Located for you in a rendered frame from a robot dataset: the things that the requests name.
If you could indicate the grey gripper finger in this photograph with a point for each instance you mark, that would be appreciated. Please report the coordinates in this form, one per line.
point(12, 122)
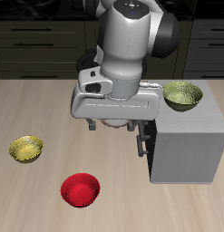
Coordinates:
point(91, 124)
point(132, 125)

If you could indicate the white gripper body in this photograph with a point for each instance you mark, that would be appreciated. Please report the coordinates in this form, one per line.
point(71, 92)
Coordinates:
point(116, 108)

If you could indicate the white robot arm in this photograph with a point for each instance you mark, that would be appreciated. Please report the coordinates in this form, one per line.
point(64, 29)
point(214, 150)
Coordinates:
point(125, 45)

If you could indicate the white plate with red rim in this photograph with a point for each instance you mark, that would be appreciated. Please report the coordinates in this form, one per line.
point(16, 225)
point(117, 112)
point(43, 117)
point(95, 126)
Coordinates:
point(114, 123)

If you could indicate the olive green bowl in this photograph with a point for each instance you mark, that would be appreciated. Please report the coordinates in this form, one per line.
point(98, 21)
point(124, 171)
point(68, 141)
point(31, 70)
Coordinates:
point(183, 96)

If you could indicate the red bowl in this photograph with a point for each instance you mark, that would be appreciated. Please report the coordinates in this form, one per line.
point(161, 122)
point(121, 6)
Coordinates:
point(80, 190)

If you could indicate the yellow bowl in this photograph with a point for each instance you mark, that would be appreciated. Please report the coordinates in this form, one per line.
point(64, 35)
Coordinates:
point(25, 149)

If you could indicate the grey cabinet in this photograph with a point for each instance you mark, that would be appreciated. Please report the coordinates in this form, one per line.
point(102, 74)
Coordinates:
point(189, 151)

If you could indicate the dark kitchen cupboards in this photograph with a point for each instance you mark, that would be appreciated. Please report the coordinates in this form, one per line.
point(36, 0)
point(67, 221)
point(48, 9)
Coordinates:
point(40, 57)

